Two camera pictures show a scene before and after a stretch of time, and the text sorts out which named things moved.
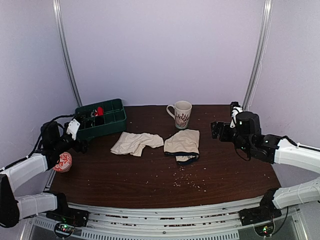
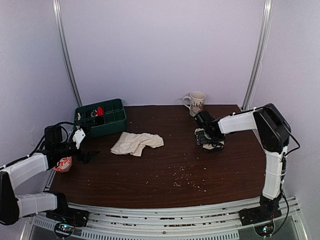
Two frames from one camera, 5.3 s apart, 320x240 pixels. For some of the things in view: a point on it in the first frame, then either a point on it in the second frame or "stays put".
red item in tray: (100, 111) stays put
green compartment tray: (101, 119) stays put
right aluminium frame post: (256, 69) stays put
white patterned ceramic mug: (181, 111) to (197, 101)
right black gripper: (215, 130) to (219, 138)
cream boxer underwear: (135, 143) stays put
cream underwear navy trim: (184, 145) to (202, 139)
